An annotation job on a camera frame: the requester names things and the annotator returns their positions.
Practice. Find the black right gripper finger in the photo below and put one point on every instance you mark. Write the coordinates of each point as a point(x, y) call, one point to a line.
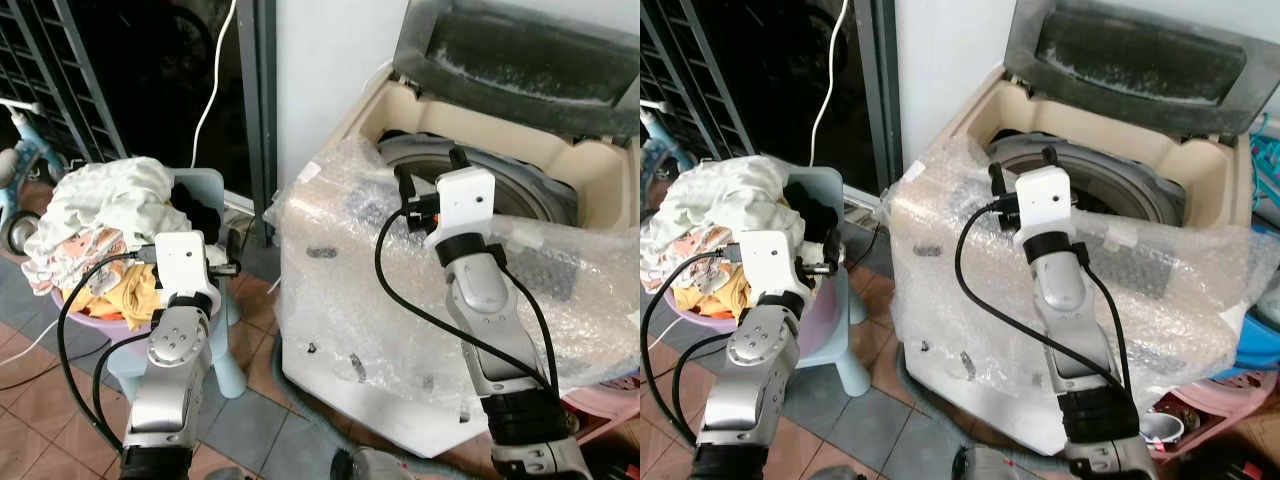
point(460, 160)
point(405, 182)
point(996, 178)
point(1048, 158)

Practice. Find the grey washing machine drum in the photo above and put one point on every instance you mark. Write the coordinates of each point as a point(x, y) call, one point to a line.
point(1140, 190)
point(535, 195)

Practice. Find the grey washing machine lid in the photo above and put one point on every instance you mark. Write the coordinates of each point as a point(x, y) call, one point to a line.
point(520, 55)
point(1140, 55)

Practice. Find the beige top-load washing machine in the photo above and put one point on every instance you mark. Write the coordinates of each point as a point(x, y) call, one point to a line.
point(340, 400)
point(945, 395)

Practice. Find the purple plastic laundry basin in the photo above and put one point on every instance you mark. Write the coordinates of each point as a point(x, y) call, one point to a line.
point(822, 320)
point(95, 315)

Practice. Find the black garment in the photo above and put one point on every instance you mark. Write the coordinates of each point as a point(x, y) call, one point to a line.
point(812, 205)
point(200, 215)

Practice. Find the light blue plastic child chair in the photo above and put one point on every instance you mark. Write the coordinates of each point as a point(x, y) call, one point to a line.
point(228, 350)
point(852, 350)

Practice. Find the clear bubble wrap sheet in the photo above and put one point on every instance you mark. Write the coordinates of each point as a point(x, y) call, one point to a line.
point(940, 270)
point(340, 270)

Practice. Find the light blue child tricycle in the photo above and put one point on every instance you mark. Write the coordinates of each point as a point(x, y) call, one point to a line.
point(655, 150)
point(20, 160)

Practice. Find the grey robot left leg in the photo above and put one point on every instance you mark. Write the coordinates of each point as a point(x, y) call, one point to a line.
point(225, 475)
point(835, 474)

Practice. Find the grey robot leg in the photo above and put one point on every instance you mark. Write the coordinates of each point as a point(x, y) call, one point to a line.
point(992, 466)
point(225, 475)
point(372, 466)
point(835, 474)

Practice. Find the black metal gate grille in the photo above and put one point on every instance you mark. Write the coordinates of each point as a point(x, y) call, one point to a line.
point(50, 80)
point(690, 70)

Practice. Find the pink plastic basket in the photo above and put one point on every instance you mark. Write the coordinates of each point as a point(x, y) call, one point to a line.
point(605, 405)
point(1225, 405)

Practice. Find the grey robot right leg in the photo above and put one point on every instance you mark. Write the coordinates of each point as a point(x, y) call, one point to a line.
point(992, 466)
point(372, 466)

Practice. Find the white cup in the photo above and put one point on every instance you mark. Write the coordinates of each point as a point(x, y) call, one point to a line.
point(1162, 428)

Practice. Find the blue plastic bucket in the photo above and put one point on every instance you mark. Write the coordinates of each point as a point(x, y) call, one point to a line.
point(1260, 345)

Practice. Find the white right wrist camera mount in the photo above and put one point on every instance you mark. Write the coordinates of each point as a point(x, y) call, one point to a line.
point(466, 205)
point(1045, 200)

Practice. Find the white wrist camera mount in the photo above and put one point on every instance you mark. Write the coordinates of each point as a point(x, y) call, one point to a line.
point(762, 262)
point(181, 265)
point(466, 205)
point(1045, 200)

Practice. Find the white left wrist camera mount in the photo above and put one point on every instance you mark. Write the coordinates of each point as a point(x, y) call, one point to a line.
point(181, 265)
point(762, 262)

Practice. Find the dark door frame post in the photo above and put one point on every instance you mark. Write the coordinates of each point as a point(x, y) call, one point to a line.
point(884, 90)
point(258, 100)

